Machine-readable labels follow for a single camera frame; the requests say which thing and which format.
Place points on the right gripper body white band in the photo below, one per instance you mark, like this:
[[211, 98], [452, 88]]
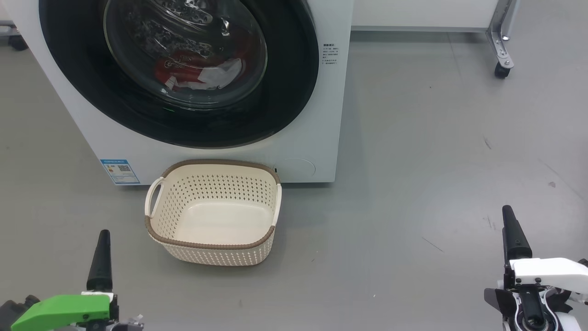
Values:
[[551, 273]]

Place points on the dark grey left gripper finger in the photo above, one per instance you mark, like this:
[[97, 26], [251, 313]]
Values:
[[100, 264]]

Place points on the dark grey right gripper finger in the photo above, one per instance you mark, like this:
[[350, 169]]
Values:
[[514, 241]]

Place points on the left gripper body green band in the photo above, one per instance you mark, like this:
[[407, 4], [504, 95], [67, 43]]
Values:
[[59, 310]]

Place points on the red and white garment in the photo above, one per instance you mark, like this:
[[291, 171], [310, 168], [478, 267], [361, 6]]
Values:
[[183, 69]]

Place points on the black round washer door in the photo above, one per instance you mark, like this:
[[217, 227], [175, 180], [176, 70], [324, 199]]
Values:
[[287, 92]]

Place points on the cream perforated basket brown rim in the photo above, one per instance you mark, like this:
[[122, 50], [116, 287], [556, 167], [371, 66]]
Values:
[[216, 220]]

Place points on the white front-load washing machine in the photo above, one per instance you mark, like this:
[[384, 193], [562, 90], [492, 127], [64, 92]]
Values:
[[317, 115]]

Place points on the white paper with printed text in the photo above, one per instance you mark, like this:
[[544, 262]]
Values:
[[330, 54]]

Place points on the blue energy label sticker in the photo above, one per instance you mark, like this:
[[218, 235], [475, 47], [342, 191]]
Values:
[[119, 171]]

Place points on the white panel board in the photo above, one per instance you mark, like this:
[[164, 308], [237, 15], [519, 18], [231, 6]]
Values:
[[422, 14]]

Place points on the silver frame leg with caster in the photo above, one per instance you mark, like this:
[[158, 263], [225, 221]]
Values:
[[500, 43]]

